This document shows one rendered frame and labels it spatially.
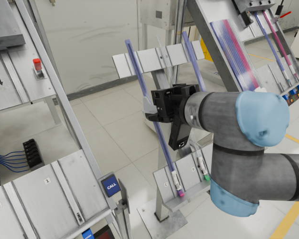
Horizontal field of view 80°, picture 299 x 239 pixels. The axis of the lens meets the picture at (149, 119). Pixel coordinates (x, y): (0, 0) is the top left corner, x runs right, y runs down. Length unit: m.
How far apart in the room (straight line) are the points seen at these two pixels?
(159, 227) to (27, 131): 0.97
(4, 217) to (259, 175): 0.56
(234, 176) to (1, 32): 0.60
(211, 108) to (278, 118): 0.09
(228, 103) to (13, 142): 1.01
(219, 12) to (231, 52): 0.25
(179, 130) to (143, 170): 1.16
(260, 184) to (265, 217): 1.25
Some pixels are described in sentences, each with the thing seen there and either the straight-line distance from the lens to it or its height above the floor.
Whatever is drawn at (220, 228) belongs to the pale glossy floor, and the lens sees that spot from 1.41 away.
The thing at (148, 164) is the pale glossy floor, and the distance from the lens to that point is 1.58.
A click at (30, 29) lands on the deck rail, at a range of 0.67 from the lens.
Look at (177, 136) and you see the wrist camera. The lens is 0.42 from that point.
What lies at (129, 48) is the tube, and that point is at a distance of 0.58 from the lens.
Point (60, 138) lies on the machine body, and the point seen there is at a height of 0.62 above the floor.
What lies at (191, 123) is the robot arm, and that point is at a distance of 0.35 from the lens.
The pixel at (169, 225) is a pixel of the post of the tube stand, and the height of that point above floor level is 0.01.
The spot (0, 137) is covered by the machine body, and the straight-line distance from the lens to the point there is 1.18.
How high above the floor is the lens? 1.25
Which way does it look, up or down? 38 degrees down
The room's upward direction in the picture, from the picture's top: straight up
